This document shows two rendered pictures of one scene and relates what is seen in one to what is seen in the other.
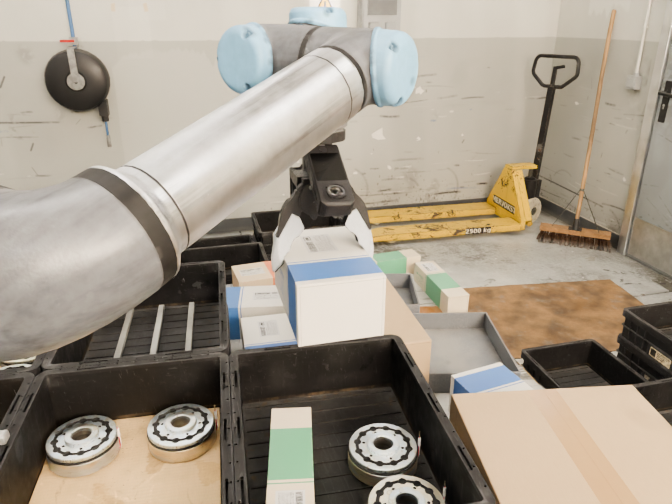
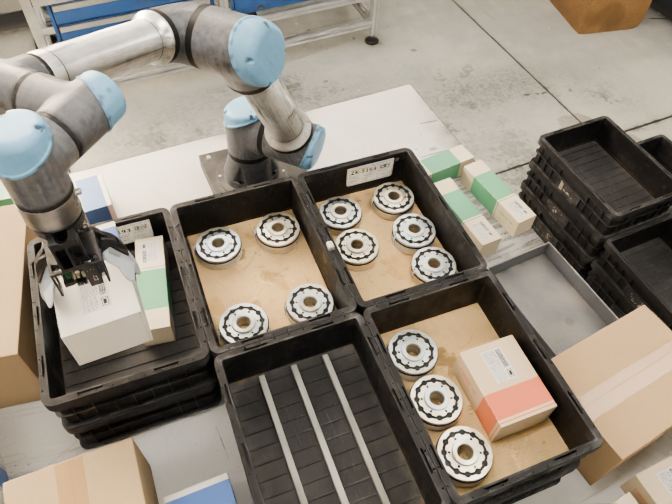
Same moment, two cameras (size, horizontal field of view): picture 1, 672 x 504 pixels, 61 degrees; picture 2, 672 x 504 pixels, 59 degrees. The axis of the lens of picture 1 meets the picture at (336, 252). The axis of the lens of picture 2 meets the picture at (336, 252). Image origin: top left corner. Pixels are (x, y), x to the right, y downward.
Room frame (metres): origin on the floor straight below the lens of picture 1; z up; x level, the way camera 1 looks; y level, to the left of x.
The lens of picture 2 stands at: (1.37, 0.29, 1.93)
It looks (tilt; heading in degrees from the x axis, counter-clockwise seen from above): 52 degrees down; 167
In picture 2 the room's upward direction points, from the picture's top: 3 degrees clockwise
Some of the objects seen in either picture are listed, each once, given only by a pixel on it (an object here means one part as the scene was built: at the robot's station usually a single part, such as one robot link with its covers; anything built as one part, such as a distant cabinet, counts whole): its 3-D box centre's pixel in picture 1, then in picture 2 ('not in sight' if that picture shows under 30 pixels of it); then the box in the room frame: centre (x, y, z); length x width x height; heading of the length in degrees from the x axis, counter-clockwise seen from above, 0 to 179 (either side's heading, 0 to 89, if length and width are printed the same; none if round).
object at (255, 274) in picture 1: (263, 281); not in sight; (1.50, 0.21, 0.74); 0.16 x 0.12 x 0.07; 110
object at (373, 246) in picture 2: not in sight; (356, 246); (0.55, 0.52, 0.86); 0.10 x 0.10 x 0.01
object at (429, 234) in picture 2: not in sight; (414, 230); (0.53, 0.66, 0.86); 0.10 x 0.10 x 0.01
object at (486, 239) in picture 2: not in sight; (463, 217); (0.40, 0.85, 0.73); 0.24 x 0.06 x 0.06; 17
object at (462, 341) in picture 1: (459, 349); not in sight; (1.16, -0.29, 0.73); 0.27 x 0.20 x 0.05; 2
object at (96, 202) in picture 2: not in sight; (72, 211); (0.25, -0.17, 0.74); 0.20 x 0.12 x 0.09; 106
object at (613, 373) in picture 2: not in sight; (618, 392); (0.96, 1.00, 0.78); 0.30 x 0.22 x 0.16; 110
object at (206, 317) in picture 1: (152, 332); (323, 439); (0.99, 0.37, 0.87); 0.40 x 0.30 x 0.11; 11
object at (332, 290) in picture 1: (324, 280); (97, 290); (0.76, 0.02, 1.09); 0.20 x 0.12 x 0.09; 15
